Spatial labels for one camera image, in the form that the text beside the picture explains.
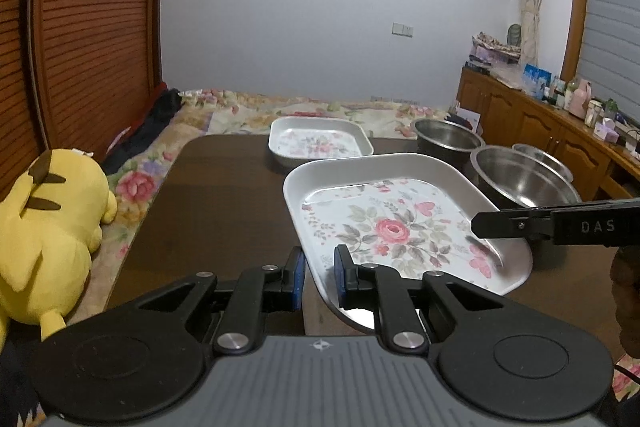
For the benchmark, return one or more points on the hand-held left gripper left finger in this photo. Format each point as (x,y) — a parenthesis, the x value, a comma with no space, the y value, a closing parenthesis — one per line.
(298,277)

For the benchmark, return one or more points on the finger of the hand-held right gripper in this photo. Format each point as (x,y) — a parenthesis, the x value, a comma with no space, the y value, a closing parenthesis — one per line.
(505,224)

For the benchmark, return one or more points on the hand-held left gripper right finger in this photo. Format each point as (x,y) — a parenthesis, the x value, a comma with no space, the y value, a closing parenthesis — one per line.
(342,279)

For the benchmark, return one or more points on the stainless steel bowl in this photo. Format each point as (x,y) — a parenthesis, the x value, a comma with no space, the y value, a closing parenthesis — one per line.
(520,182)
(550,157)
(445,137)

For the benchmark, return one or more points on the large floral plate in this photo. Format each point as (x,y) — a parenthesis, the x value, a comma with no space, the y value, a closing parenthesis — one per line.
(390,217)

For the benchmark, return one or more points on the small floral plate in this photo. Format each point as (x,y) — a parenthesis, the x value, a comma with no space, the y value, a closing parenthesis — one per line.
(315,142)

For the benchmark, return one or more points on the person's right hand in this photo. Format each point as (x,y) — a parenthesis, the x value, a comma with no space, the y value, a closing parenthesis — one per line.
(627,302)

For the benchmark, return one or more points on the purple box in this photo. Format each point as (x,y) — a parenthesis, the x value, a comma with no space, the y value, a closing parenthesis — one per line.
(607,129)

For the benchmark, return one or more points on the wooden cabinet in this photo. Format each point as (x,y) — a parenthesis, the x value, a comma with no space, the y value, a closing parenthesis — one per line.
(530,127)

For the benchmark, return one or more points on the white jar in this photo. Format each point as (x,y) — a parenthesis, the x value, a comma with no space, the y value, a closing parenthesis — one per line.
(593,113)

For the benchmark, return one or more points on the white cardboard box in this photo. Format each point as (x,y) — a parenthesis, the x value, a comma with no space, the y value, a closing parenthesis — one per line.
(469,117)

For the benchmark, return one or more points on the pink bottle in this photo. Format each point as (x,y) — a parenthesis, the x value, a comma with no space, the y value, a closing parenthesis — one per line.
(581,102)

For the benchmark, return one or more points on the group of small bottles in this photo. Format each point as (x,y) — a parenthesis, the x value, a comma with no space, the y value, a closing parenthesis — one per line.
(559,93)

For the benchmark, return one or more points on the blue box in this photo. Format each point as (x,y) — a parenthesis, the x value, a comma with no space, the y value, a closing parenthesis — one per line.
(536,81)

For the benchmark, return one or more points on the stack of folded fabric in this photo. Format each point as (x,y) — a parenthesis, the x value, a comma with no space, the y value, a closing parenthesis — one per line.
(495,49)

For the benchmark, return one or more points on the floral blanket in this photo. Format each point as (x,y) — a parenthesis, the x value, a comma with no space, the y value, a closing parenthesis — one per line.
(240,107)

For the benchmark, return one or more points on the dark clothes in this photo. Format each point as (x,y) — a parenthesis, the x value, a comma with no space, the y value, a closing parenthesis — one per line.
(150,122)

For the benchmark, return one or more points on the yellow plush toy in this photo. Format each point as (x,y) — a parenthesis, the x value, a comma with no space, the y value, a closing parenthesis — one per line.
(45,247)

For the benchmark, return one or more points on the wooden louvered wardrobe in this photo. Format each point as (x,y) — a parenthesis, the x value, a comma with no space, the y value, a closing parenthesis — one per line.
(90,32)

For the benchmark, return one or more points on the white light switch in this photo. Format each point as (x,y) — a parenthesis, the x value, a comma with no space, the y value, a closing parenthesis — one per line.
(402,30)

